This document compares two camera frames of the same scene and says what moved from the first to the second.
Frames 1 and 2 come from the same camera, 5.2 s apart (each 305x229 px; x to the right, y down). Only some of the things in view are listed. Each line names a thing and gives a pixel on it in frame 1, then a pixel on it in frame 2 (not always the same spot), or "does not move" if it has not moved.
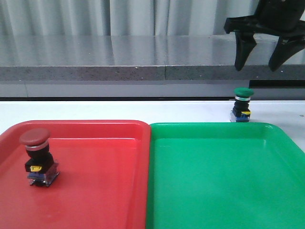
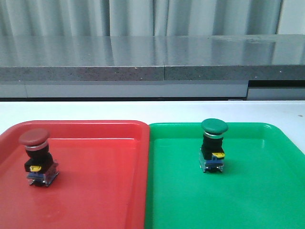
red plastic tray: [103, 182] does not move
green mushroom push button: [241, 112] -> [211, 154]
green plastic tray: [224, 175] does not move
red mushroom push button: [41, 169] does not move
